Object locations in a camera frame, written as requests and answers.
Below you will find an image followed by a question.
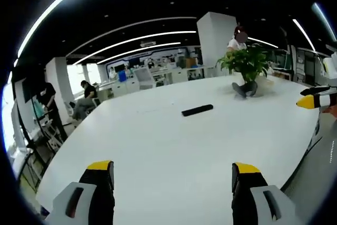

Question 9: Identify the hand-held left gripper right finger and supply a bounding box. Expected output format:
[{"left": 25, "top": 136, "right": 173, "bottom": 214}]
[{"left": 231, "top": 162, "right": 306, "bottom": 225}]

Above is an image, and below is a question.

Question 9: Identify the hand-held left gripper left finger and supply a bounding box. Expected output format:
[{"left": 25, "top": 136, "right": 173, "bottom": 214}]
[{"left": 44, "top": 160, "right": 115, "bottom": 225}]

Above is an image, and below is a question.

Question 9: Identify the black remote control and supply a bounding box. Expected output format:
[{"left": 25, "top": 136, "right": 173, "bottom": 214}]
[{"left": 181, "top": 104, "right": 214, "bottom": 117}]

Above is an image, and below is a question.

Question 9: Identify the metal equipment rack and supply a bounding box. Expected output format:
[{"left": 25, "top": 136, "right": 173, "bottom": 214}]
[{"left": 15, "top": 95, "right": 64, "bottom": 189}]

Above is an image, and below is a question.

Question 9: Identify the green potted plant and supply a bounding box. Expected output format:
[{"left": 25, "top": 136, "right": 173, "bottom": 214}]
[{"left": 215, "top": 43, "right": 270, "bottom": 99}]

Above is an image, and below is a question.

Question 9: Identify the white square pillar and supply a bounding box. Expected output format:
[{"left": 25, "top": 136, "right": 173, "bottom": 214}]
[{"left": 196, "top": 11, "right": 237, "bottom": 68}]

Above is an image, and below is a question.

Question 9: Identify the white office chair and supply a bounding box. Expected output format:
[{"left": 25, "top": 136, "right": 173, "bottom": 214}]
[{"left": 134, "top": 67, "right": 156, "bottom": 90}]

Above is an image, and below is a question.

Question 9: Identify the white office desk row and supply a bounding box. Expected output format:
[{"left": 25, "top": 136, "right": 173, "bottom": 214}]
[{"left": 110, "top": 64, "right": 219, "bottom": 96}]

